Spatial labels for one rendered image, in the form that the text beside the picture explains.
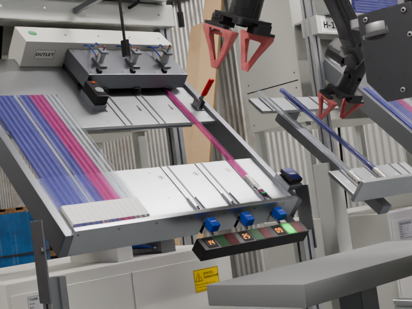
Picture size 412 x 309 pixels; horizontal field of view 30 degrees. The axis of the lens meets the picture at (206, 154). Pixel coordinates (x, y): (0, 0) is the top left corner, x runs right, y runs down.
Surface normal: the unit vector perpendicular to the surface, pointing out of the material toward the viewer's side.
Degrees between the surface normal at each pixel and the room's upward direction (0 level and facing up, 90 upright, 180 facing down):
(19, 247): 90
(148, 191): 44
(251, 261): 90
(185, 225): 134
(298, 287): 90
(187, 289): 90
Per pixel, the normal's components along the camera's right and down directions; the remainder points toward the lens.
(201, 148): -0.74, -0.22
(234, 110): -0.73, 0.06
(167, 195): 0.34, -0.80
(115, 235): 0.54, 0.60
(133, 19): 0.62, -0.12
